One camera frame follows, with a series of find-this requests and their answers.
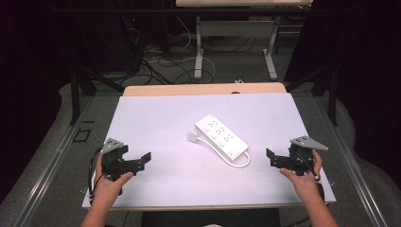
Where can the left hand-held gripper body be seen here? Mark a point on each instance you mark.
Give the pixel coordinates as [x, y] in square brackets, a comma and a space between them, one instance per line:
[113, 164]

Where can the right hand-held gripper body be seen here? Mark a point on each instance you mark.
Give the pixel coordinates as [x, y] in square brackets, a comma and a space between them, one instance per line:
[298, 160]

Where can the white power strip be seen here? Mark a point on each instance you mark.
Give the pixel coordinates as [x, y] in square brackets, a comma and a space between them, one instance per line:
[220, 135]

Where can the person's right hand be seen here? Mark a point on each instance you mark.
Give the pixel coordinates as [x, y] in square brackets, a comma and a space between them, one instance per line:
[305, 186]

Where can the person's left hand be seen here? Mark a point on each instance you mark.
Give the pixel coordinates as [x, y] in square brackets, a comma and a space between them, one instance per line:
[105, 189]

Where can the white table mat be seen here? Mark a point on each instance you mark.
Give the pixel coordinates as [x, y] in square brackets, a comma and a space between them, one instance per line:
[176, 176]

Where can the black metal stand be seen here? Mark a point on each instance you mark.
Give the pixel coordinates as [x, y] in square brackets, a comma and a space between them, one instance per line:
[332, 94]
[75, 94]

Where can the wooden table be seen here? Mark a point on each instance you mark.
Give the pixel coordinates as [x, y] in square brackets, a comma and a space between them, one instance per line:
[189, 89]

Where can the black table base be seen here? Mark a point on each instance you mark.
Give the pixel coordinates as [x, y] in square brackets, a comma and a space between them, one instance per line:
[211, 218]

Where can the dark curtain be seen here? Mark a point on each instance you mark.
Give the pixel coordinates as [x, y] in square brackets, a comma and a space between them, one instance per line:
[28, 78]
[369, 78]

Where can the black computer tower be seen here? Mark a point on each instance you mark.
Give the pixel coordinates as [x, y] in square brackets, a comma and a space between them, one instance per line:
[134, 44]

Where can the desk with white legs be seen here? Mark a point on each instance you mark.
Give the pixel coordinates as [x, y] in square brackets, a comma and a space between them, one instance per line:
[235, 28]

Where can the aluminium floor rail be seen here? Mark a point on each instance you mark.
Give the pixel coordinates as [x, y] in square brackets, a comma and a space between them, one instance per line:
[47, 170]
[356, 170]

